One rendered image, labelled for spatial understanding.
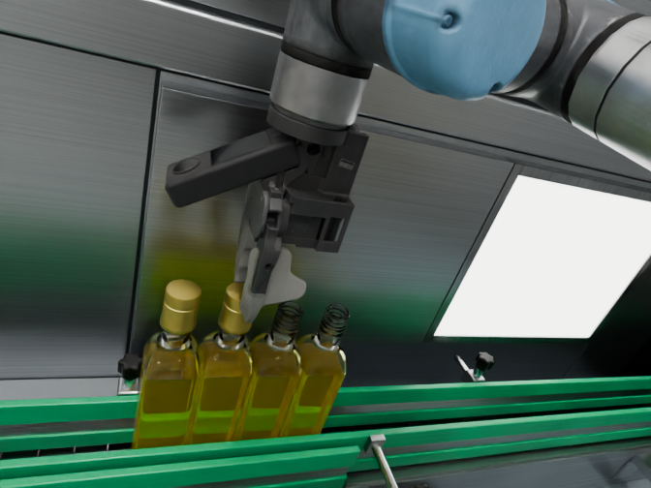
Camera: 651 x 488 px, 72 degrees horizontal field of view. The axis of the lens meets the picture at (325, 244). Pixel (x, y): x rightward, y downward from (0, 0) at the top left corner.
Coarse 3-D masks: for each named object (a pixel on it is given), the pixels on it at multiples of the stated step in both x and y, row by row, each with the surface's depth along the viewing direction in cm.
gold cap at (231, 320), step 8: (232, 288) 46; (240, 288) 47; (232, 296) 45; (240, 296) 45; (224, 304) 46; (232, 304) 45; (224, 312) 46; (232, 312) 46; (240, 312) 46; (224, 320) 47; (232, 320) 46; (240, 320) 46; (224, 328) 47; (232, 328) 47; (240, 328) 47; (248, 328) 48
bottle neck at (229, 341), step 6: (222, 330) 48; (222, 336) 48; (228, 336) 47; (234, 336) 47; (240, 336) 48; (222, 342) 48; (228, 342) 48; (234, 342) 48; (240, 342) 49; (228, 348) 48; (234, 348) 48
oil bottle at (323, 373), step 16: (304, 336) 55; (304, 352) 53; (320, 352) 52; (336, 352) 53; (304, 368) 52; (320, 368) 52; (336, 368) 53; (304, 384) 53; (320, 384) 54; (336, 384) 54; (304, 400) 54; (320, 400) 55; (288, 416) 56; (304, 416) 56; (320, 416) 57; (288, 432) 57; (304, 432) 58; (320, 432) 59
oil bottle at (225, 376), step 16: (208, 336) 50; (208, 352) 48; (224, 352) 48; (240, 352) 49; (208, 368) 48; (224, 368) 48; (240, 368) 49; (208, 384) 48; (224, 384) 49; (240, 384) 50; (208, 400) 50; (224, 400) 50; (240, 400) 51; (192, 416) 51; (208, 416) 51; (224, 416) 52; (192, 432) 52; (208, 432) 52; (224, 432) 53
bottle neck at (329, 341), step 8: (328, 304) 52; (336, 304) 53; (328, 312) 51; (336, 312) 53; (344, 312) 52; (328, 320) 51; (336, 320) 51; (344, 320) 51; (320, 328) 52; (328, 328) 51; (336, 328) 51; (344, 328) 52; (320, 336) 52; (328, 336) 52; (336, 336) 52; (320, 344) 53; (328, 344) 52; (336, 344) 53
